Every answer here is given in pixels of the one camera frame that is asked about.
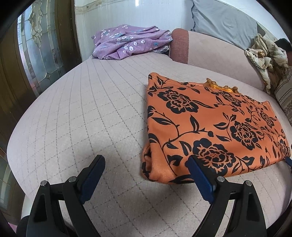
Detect orange black floral blouse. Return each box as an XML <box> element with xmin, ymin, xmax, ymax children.
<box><xmin>142</xmin><ymin>73</ymin><xmax>291</xmax><ymax>184</ymax></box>

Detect striped floral pillow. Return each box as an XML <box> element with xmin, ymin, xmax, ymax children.
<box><xmin>274</xmin><ymin>66</ymin><xmax>292</xmax><ymax>124</ymax></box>

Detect crumpled cream brown blanket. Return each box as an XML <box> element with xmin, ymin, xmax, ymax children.
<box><xmin>245</xmin><ymin>34</ymin><xmax>289</xmax><ymax>94</ymax></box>

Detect pink quilted mattress cover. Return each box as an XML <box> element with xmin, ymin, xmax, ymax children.
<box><xmin>7</xmin><ymin>53</ymin><xmax>291</xmax><ymax>236</ymax></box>

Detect black garment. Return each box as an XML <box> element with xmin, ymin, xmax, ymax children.
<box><xmin>275</xmin><ymin>38</ymin><xmax>292</xmax><ymax>52</ymax></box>

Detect pink bolster cushion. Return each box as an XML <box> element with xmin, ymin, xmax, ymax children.
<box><xmin>169</xmin><ymin>28</ymin><xmax>265</xmax><ymax>91</ymax></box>

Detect grey pillow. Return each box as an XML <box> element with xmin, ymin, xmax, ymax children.
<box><xmin>191</xmin><ymin>1</ymin><xmax>266</xmax><ymax>50</ymax></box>

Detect wooden stained glass door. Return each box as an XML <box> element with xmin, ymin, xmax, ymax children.
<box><xmin>1</xmin><ymin>1</ymin><xmax>81</xmax><ymax>225</ymax></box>

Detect purple floral cloth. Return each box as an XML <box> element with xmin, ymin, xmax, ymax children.
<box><xmin>92</xmin><ymin>25</ymin><xmax>173</xmax><ymax>60</ymax></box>

